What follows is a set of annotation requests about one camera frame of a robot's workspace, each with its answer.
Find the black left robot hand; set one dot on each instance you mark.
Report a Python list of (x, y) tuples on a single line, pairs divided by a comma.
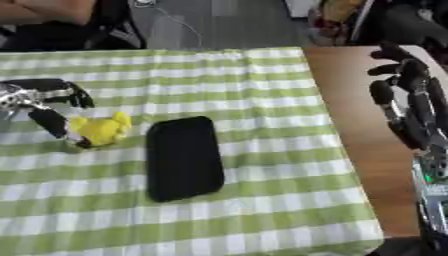
[(49, 120)]

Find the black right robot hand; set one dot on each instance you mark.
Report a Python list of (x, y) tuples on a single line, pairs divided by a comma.
[(415, 110)]

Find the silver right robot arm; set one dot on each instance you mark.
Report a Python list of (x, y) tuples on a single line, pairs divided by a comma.
[(433, 196)]

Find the yellow soft toy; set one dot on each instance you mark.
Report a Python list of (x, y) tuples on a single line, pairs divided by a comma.
[(104, 130)]

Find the person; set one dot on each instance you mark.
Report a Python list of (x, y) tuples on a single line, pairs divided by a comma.
[(46, 11)]

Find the yellow and red bag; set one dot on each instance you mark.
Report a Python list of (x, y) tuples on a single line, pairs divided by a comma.
[(338, 16)]

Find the black rectangular case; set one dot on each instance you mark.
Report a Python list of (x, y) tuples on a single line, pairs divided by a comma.
[(184, 159)]

